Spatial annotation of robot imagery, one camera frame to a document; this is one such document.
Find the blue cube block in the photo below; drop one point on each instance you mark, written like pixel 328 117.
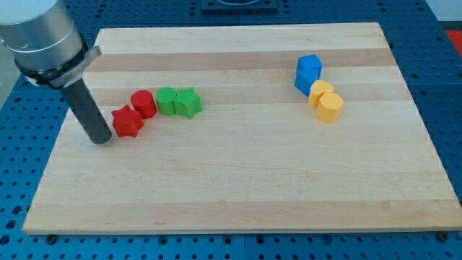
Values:
pixel 310 62

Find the wooden board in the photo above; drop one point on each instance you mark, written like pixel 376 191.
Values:
pixel 257 159

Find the red cylinder block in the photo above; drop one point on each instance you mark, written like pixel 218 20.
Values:
pixel 143 102

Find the yellow heart block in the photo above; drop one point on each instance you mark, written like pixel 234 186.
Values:
pixel 317 89

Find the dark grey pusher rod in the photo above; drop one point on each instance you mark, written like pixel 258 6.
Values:
pixel 85 109

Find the green cylinder block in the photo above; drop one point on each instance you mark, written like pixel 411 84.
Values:
pixel 165 100

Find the red star block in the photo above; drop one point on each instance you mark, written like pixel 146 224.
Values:
pixel 127 122

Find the yellow hexagon block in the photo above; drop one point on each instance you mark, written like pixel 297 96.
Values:
pixel 329 107

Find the blue pentagon block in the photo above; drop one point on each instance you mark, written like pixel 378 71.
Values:
pixel 305 78

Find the green star block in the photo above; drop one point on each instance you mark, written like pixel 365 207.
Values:
pixel 187 102

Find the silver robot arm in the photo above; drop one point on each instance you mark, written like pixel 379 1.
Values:
pixel 50 51

